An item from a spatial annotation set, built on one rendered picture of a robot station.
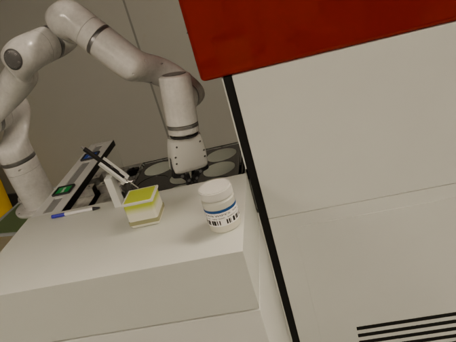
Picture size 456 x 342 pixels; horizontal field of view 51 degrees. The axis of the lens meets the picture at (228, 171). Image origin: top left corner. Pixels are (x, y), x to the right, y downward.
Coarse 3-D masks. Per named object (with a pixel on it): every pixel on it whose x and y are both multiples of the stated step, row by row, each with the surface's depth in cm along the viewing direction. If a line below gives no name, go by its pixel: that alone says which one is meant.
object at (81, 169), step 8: (96, 144) 183; (104, 144) 180; (88, 160) 168; (72, 168) 164; (80, 168) 163; (88, 168) 160; (64, 176) 159; (72, 176) 157; (80, 176) 155; (64, 184) 152; (80, 184) 149; (72, 192) 144; (48, 200) 143; (56, 200) 143; (64, 200) 140; (40, 208) 139; (48, 208) 139; (56, 208) 136; (32, 216) 136
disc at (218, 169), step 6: (222, 162) 152; (228, 162) 150; (210, 168) 149; (216, 168) 148; (222, 168) 147; (228, 168) 146; (204, 174) 146; (210, 174) 145; (216, 174) 144; (222, 174) 143
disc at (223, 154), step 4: (228, 148) 161; (212, 152) 161; (216, 152) 160; (220, 152) 160; (224, 152) 159; (228, 152) 158; (232, 152) 157; (208, 156) 159; (212, 156) 158; (216, 156) 157; (220, 156) 156; (224, 156) 156; (228, 156) 155; (208, 160) 156; (212, 160) 155; (216, 160) 154; (220, 160) 153
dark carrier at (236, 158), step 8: (208, 152) 162; (240, 152) 156; (224, 160) 152; (232, 160) 151; (144, 168) 164; (144, 176) 157; (152, 176) 156; (160, 176) 154; (168, 176) 152; (200, 176) 146; (208, 176) 144; (216, 176) 143; (224, 176) 142; (136, 184) 153; (144, 184) 152; (152, 184) 150; (160, 184) 149; (168, 184) 147; (176, 184) 145
